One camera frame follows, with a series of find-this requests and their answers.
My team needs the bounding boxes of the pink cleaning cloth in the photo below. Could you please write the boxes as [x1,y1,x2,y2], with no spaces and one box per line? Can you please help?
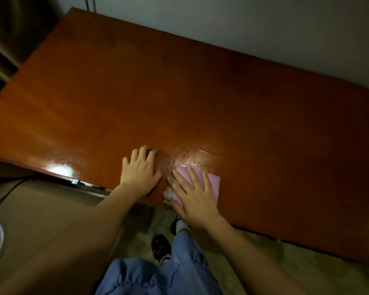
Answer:
[163,166,222,207]

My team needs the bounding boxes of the person's right forearm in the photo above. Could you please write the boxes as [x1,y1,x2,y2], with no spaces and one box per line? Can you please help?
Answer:
[206,217,308,295]

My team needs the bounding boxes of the person's left forearm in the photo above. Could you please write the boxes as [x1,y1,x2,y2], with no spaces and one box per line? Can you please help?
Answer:
[0,186,139,295]

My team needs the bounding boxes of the person's blue trousers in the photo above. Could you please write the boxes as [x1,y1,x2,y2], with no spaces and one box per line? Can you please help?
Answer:
[95,231,222,295]

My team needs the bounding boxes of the beige padded stool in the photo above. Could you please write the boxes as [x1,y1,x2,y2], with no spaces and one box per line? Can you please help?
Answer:
[0,178,127,295]

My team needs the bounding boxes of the person's right hand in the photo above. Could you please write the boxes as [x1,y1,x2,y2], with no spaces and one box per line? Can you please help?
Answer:
[166,166,222,230]

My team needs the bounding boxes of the black lamp cable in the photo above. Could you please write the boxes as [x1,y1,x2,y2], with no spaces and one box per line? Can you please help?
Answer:
[0,176,34,214]

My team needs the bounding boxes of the reddish wooden desk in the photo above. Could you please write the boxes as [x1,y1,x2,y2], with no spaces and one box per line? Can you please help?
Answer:
[0,7,369,267]

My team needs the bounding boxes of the brown curtain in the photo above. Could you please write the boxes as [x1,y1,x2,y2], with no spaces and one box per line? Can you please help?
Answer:
[0,0,62,102]

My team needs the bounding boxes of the person's black shoe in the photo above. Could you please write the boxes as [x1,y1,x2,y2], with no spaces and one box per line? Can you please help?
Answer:
[151,234,173,263]
[170,216,190,237]

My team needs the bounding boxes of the person's left hand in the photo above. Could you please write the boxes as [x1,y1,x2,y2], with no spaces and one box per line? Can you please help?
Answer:
[119,145,163,197]

